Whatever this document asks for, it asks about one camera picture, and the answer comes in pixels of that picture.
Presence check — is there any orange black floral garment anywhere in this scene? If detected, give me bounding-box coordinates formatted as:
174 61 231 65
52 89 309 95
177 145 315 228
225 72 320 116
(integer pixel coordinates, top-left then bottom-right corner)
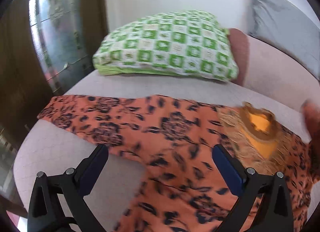
38 95 318 231

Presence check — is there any blurred human hand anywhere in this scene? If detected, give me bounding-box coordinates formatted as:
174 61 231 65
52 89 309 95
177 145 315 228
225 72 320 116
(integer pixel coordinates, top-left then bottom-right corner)
301 100 319 178

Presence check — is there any pink cylindrical bolster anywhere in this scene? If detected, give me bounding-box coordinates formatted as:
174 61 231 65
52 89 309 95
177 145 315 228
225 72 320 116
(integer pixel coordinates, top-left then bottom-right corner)
228 28 319 111

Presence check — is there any green white checkered pillow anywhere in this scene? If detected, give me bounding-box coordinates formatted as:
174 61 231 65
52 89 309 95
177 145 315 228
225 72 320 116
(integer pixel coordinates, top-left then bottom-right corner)
93 10 239 82

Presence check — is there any stained glass window panel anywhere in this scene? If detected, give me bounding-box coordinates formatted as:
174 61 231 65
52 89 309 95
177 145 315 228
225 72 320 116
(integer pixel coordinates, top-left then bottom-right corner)
29 0 93 95

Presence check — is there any grey pillow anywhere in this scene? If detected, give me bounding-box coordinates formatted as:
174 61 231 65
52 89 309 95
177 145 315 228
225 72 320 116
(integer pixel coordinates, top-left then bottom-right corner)
249 0 319 79

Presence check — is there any dark wooden door frame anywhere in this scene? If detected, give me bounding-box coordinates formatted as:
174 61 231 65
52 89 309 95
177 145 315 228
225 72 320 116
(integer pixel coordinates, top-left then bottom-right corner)
1 0 108 148

